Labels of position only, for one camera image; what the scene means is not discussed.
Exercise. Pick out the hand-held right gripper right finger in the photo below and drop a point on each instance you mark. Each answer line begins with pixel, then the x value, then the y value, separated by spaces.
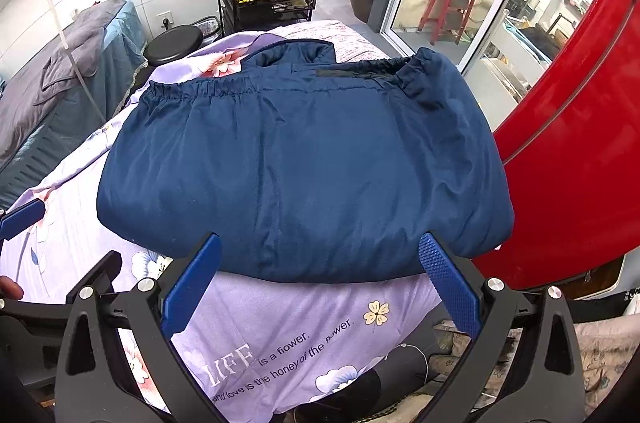
pixel 450 288

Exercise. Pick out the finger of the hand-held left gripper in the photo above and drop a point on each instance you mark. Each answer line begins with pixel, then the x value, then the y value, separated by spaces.
pixel 100 273
pixel 20 219

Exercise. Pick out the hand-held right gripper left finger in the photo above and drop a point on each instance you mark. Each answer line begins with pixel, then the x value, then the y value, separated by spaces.
pixel 192 288

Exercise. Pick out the navy blue padded jacket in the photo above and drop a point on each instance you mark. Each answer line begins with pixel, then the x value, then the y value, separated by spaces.
pixel 300 153

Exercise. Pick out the person's left hand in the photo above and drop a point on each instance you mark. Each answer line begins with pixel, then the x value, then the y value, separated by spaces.
pixel 10 288

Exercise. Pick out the purple floral bed sheet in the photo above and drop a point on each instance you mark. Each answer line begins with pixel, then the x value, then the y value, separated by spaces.
pixel 280 323

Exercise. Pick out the grey blanket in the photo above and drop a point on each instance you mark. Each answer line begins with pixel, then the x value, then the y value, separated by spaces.
pixel 60 68

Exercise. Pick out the beige patterned cloth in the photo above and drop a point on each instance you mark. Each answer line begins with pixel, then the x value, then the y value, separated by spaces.
pixel 605 353

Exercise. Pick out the grey jacket pile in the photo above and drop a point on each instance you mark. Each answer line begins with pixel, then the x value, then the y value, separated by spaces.
pixel 117 53

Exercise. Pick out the red refrigerator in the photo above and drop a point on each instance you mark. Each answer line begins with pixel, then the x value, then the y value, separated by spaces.
pixel 575 128

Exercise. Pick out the black round stool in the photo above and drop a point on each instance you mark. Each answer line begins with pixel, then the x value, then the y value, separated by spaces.
pixel 172 43

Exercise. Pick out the pink speckled blanket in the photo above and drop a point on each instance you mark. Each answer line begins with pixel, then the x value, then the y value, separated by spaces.
pixel 350 43

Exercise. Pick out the glass sliding door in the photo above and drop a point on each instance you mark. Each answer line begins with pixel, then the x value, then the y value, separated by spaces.
pixel 400 3

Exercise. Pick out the white wall socket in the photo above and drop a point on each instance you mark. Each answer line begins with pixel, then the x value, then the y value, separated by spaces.
pixel 166 19

